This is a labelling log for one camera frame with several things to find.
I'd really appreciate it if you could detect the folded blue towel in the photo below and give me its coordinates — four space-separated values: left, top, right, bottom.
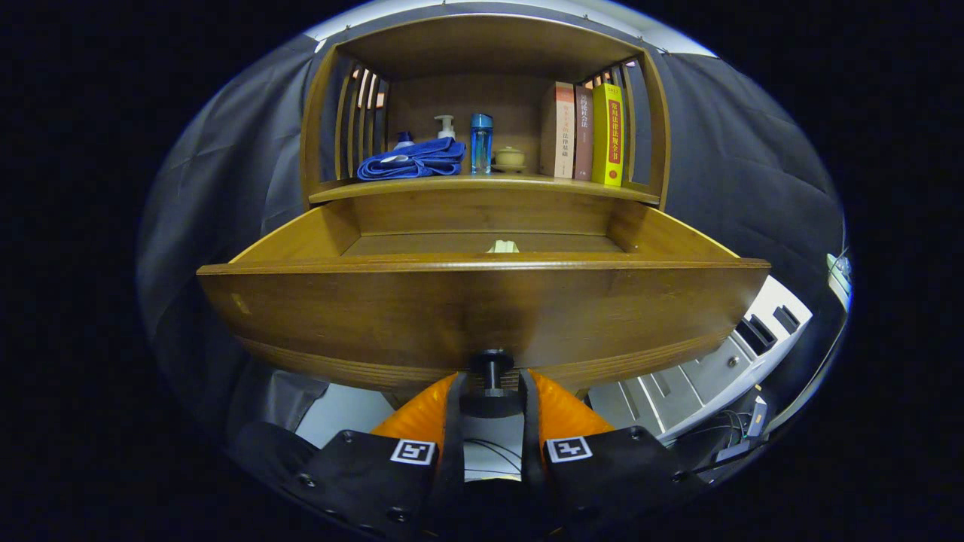
357 136 466 181

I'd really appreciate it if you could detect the brown book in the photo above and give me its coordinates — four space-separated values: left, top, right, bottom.
574 84 595 181

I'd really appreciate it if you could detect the beige book with orange spine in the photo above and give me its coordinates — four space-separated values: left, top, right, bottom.
539 81 576 179

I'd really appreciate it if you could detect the wooden drawer with black knob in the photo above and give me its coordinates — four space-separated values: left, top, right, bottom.
197 197 771 419

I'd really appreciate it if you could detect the white power strip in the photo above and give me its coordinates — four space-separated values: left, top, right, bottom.
826 252 853 311

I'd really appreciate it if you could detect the yellow book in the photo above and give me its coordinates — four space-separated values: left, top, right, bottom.
591 82 626 187

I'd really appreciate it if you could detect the grey power adapter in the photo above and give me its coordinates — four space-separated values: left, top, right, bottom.
746 395 769 441

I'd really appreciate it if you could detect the black backdrop cloth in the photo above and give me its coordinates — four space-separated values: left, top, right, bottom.
138 23 844 452

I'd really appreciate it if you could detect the black cable bundle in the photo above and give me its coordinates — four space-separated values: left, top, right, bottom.
463 437 524 480

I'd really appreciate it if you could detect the blue glass bottle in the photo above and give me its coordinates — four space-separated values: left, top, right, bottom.
471 113 494 175

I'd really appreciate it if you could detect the white drawer cabinet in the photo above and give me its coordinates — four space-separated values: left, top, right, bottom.
587 275 814 445

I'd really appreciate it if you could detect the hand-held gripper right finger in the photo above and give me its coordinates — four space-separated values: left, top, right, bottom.
520 369 712 539

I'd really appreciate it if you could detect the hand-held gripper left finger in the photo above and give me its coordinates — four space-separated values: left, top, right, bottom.
226 370 469 539

